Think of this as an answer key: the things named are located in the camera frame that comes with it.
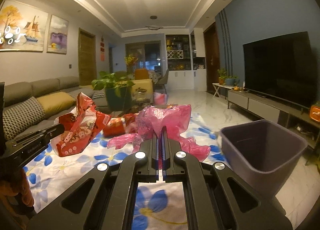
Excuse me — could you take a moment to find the red white plastic bag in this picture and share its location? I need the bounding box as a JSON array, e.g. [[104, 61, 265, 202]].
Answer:
[[50, 93, 111, 157]]

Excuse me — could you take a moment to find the pink plastic bag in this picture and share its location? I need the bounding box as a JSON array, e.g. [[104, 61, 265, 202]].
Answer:
[[107, 105, 210, 162]]

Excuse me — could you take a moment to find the dark purple trash bin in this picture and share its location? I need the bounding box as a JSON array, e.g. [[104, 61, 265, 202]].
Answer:
[[220, 120, 308, 199]]

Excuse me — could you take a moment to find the person's left hand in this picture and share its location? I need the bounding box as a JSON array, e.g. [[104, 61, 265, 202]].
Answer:
[[1, 168, 34, 224]]

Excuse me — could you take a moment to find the houndstooth patterned cushion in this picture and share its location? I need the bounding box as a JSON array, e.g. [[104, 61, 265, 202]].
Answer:
[[3, 97, 45, 140]]

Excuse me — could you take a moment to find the yellow sofa cushion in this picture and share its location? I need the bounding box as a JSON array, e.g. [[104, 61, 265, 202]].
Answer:
[[36, 92, 75, 119]]

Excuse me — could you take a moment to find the white blue floral tablecloth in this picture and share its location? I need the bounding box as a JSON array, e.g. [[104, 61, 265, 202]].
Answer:
[[23, 112, 226, 229]]

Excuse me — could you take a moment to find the red cylindrical can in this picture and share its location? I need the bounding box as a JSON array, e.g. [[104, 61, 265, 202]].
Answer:
[[103, 117, 135, 138]]

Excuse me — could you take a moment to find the grey sectional sofa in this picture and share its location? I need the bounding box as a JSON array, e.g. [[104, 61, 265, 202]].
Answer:
[[2, 77, 110, 140]]

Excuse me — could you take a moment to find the pink gift bag on floor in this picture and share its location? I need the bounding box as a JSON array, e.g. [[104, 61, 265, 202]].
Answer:
[[153, 92, 168, 105]]

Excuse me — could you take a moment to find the green potted table plant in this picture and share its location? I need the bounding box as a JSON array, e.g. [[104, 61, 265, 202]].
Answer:
[[91, 71, 135, 112]]

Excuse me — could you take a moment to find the orange dining chair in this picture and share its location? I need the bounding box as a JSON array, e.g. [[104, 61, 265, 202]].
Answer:
[[135, 68, 150, 80]]

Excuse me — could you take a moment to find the small white side table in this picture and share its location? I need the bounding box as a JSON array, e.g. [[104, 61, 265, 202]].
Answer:
[[212, 83, 235, 97]]

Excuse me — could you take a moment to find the white display cabinet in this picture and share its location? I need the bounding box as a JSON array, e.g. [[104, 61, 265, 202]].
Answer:
[[165, 28, 207, 92]]

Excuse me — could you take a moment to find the grey tv cabinet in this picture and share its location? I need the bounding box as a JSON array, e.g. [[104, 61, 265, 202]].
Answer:
[[227, 90, 319, 151]]

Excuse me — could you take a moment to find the dark wooden entry door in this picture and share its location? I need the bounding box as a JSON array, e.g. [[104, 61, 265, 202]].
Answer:
[[203, 22, 220, 93]]

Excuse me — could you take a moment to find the large black television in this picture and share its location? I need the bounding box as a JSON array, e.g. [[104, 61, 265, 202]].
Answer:
[[243, 31, 318, 108]]

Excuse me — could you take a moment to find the orange retro radio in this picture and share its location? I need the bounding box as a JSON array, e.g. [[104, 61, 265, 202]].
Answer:
[[309, 105, 320, 123]]

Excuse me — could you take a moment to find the purple abstract wall painting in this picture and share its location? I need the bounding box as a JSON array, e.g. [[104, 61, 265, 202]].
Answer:
[[47, 15, 69, 54]]

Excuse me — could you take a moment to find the sailboat wall painting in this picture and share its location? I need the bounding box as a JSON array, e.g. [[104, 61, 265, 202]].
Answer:
[[1, 0, 49, 52]]

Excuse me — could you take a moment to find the ring ceiling lamp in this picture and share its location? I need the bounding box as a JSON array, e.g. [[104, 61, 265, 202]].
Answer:
[[146, 25, 163, 31]]

